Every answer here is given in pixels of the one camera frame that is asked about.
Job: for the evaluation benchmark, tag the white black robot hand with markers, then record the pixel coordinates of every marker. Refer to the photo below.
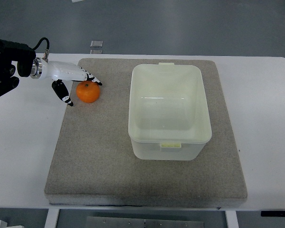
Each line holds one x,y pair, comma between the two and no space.
60,71

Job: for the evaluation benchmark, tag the orange fruit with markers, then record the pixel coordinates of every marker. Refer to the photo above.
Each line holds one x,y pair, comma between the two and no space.
88,91

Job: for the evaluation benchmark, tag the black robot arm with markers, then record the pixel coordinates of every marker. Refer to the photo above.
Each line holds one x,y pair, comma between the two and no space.
18,57

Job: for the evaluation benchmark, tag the white plastic box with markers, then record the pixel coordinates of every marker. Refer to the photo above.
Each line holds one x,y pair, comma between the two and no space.
168,112

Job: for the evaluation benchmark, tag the small clear floor plate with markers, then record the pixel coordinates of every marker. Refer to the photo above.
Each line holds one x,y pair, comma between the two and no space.
96,44

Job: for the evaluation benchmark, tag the grey felt mat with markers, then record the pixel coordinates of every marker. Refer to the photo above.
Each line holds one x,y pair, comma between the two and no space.
94,163

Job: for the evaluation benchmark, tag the small white block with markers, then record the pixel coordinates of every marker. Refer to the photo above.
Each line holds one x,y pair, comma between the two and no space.
3,224

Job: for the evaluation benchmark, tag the grey metal plate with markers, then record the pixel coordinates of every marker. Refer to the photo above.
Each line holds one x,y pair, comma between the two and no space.
110,222

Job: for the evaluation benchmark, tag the black table control panel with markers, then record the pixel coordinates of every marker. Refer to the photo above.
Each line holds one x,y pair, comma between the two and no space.
272,213

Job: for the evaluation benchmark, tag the white table frame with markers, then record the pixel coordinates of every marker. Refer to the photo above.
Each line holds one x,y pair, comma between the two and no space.
52,217

